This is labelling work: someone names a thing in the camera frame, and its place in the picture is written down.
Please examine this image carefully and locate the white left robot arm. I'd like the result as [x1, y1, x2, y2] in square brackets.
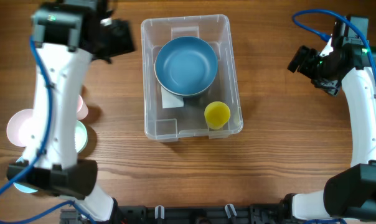
[7, 0, 134, 223]

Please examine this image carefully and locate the small pink plastic cup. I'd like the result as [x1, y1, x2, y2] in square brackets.
[77, 95, 88, 120]

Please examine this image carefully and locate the light blue plastic cup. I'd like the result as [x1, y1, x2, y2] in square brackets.
[12, 157, 39, 194]

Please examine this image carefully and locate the yellow plastic cup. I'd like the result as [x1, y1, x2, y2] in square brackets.
[204, 101, 231, 129]

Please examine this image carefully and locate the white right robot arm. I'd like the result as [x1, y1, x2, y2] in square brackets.
[288, 44, 376, 222]

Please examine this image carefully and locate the dark blue bowl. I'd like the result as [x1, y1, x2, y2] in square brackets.
[154, 36, 219, 97]

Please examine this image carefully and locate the mint green plastic cup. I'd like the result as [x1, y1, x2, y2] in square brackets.
[74, 121, 88, 153]

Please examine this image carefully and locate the white label sticker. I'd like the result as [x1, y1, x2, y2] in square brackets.
[161, 87, 184, 109]

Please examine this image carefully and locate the clear plastic storage container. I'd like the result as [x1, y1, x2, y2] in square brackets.
[141, 14, 243, 141]

